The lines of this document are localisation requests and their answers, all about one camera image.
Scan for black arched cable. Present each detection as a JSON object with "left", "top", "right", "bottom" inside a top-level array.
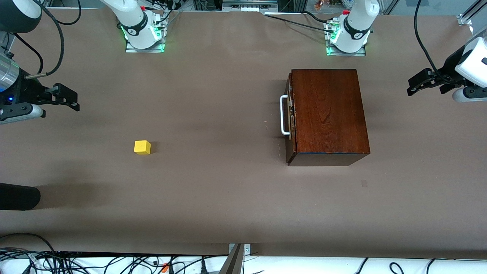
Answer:
[{"left": 0, "top": 233, "right": 57, "bottom": 252}]

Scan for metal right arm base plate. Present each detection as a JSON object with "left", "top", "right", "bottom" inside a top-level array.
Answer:
[{"left": 125, "top": 38, "right": 165, "bottom": 53}]

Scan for wooden drawer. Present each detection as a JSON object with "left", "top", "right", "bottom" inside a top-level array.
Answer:
[{"left": 285, "top": 73, "right": 298, "bottom": 153}]

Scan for grey metal beam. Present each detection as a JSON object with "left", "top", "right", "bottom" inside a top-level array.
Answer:
[{"left": 219, "top": 244, "right": 245, "bottom": 274}]

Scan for thin black cable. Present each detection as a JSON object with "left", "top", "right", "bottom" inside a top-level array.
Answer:
[
  {"left": 13, "top": 33, "right": 44, "bottom": 75},
  {"left": 57, "top": 0, "right": 82, "bottom": 25}
]

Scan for aluminium frame profile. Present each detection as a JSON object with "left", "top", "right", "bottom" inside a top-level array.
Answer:
[{"left": 458, "top": 0, "right": 487, "bottom": 26}]

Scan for black cable with grey plug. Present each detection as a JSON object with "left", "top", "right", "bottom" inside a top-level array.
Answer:
[{"left": 25, "top": 0, "right": 65, "bottom": 79}]

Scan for tangled black cables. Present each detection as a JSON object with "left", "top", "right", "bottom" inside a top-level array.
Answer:
[{"left": 0, "top": 247, "right": 229, "bottom": 274}]

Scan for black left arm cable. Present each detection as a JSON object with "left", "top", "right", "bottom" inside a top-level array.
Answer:
[{"left": 414, "top": 0, "right": 463, "bottom": 85}]

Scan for black cylindrical object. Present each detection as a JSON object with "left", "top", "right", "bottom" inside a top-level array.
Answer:
[{"left": 0, "top": 183, "right": 41, "bottom": 211}]

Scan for white metal drawer handle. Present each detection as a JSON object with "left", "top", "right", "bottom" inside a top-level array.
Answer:
[{"left": 280, "top": 94, "right": 292, "bottom": 136}]

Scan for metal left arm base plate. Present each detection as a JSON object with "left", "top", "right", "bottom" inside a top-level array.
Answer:
[{"left": 326, "top": 21, "right": 366, "bottom": 57}]

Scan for black cable on table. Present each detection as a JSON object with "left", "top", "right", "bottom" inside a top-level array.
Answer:
[{"left": 264, "top": 14, "right": 336, "bottom": 32}]

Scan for dark brown wooden cabinet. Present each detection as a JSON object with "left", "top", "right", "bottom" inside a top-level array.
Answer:
[{"left": 285, "top": 68, "right": 371, "bottom": 167}]

